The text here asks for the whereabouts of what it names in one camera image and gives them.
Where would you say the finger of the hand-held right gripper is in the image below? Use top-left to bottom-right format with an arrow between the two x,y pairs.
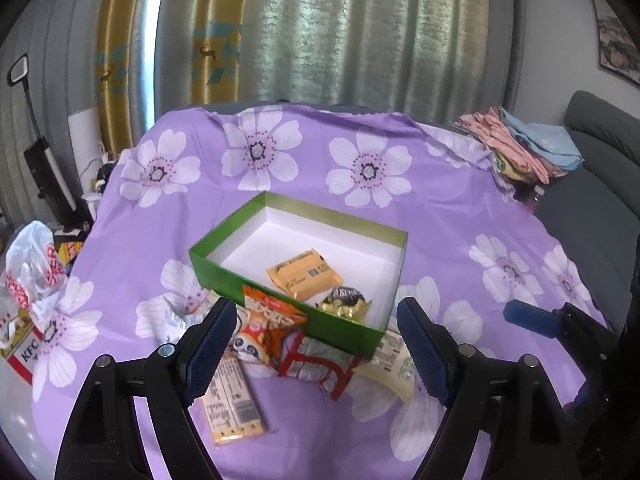
503,300 -> 620,361

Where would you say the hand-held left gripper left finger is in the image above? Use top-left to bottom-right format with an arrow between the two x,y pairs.
54,297 -> 238,480

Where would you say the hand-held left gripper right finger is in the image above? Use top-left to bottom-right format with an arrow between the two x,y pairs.
396,296 -> 583,480

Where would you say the panda print snack packet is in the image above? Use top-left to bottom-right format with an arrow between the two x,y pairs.
230,322 -> 273,367

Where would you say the pale yellow green packet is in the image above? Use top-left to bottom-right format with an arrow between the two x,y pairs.
355,332 -> 418,403

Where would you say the white snack packet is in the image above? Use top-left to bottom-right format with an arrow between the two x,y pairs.
162,292 -> 223,323

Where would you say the long beige snack bar packet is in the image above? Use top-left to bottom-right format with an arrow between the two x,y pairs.
202,350 -> 268,447

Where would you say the orange chip bag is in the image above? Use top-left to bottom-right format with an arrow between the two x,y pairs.
242,284 -> 307,368

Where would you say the green cardboard box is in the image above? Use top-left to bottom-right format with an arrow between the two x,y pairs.
188,191 -> 408,359

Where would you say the red grey snack packet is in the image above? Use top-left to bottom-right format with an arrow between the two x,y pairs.
277,330 -> 361,401

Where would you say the black gold snack packet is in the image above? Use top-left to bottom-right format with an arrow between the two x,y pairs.
320,285 -> 373,323

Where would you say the orange cracker packet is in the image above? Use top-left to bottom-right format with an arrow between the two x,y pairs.
266,248 -> 345,302

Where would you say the grey sofa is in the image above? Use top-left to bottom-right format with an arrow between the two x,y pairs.
535,90 -> 640,321

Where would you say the yellow folded cloth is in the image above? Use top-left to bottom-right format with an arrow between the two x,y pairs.
492,152 -> 527,182

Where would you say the small yellow red box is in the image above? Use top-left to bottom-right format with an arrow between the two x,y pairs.
56,240 -> 84,267

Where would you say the blue folded cloth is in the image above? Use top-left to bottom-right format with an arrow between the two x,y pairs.
500,106 -> 585,171

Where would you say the purple floral cloth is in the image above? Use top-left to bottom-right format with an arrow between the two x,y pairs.
30,105 -> 616,480

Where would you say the white red plastic bag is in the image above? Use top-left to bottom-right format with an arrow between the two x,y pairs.
5,221 -> 68,311

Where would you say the black white stick vacuum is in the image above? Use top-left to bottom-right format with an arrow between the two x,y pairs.
7,54 -> 96,233

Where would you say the white board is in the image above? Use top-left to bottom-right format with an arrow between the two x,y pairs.
67,105 -> 108,196

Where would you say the grey sheer curtain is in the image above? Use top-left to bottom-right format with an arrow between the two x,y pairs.
0,0 -> 106,223

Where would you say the grey green curtain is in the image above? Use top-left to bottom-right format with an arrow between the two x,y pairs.
155,0 -> 523,126

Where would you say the gold deer print curtain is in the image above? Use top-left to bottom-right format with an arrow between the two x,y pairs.
95,0 -> 157,158
190,0 -> 243,107

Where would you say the framed wall picture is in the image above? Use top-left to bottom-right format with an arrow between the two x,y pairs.
590,0 -> 640,86

